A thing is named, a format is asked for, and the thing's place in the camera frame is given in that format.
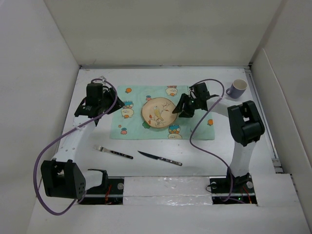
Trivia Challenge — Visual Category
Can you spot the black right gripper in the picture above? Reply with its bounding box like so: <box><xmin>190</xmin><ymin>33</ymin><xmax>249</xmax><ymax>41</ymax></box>
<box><xmin>172</xmin><ymin>93</ymin><xmax>200</xmax><ymax>118</ymax></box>

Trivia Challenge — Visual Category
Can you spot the beige bird pattern plate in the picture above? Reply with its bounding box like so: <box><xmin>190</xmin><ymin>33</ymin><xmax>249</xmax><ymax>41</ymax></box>
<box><xmin>141</xmin><ymin>97</ymin><xmax>177</xmax><ymax>129</ymax></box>

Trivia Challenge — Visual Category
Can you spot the fork with black handle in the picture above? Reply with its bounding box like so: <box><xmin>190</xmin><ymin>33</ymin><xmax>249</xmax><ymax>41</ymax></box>
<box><xmin>93</xmin><ymin>145</ymin><xmax>134</xmax><ymax>160</ymax></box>

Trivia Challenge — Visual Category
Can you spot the knife with black handle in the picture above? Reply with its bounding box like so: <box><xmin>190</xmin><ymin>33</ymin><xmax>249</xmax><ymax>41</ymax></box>
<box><xmin>138</xmin><ymin>151</ymin><xmax>183</xmax><ymax>166</ymax></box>

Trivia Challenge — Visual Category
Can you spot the purple ceramic mug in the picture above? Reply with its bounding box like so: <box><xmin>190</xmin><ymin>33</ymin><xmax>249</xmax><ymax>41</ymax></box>
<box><xmin>226</xmin><ymin>79</ymin><xmax>248</xmax><ymax>99</ymax></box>

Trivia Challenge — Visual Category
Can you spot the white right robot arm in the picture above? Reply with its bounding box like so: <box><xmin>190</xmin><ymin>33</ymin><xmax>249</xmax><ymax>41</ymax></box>
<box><xmin>173</xmin><ymin>82</ymin><xmax>265</xmax><ymax>192</ymax></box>

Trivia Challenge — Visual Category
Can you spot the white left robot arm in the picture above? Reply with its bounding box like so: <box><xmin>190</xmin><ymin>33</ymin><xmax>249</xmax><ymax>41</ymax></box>
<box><xmin>40</xmin><ymin>82</ymin><xmax>124</xmax><ymax>199</ymax></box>

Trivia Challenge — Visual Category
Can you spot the silver foil tape strip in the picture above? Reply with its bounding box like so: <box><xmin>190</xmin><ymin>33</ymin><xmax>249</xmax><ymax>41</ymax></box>
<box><xmin>123</xmin><ymin>176</ymin><xmax>213</xmax><ymax>206</ymax></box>

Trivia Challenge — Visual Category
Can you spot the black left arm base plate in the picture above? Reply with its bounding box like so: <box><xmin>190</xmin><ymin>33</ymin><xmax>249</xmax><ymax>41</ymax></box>
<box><xmin>78</xmin><ymin>177</ymin><xmax>124</xmax><ymax>205</ymax></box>

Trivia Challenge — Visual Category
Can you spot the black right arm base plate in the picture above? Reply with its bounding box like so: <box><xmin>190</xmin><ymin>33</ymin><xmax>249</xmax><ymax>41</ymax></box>
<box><xmin>206</xmin><ymin>176</ymin><xmax>257</xmax><ymax>205</ymax></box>

